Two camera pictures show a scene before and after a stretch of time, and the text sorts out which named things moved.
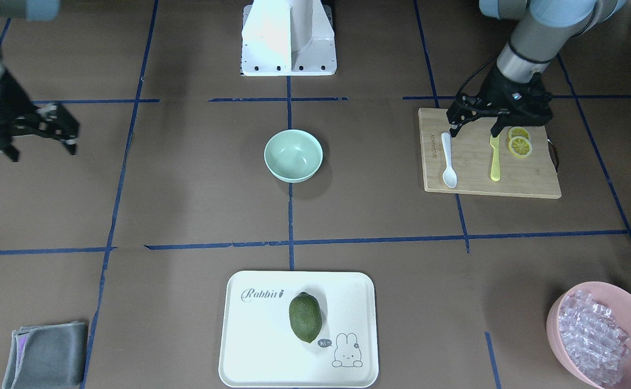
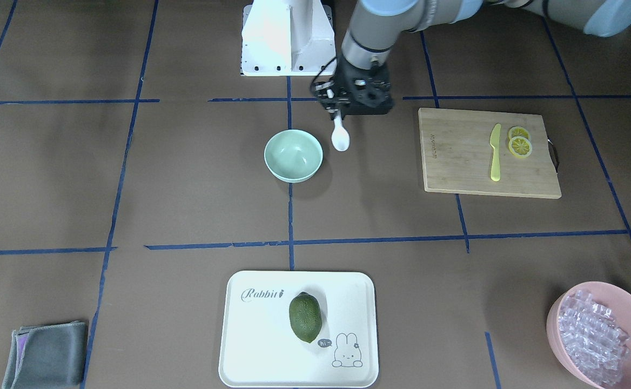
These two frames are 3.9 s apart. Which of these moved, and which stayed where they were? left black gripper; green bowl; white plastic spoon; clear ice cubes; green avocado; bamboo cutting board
Moved: left black gripper; white plastic spoon
Stayed: green avocado; bamboo cutting board; clear ice cubes; green bowl
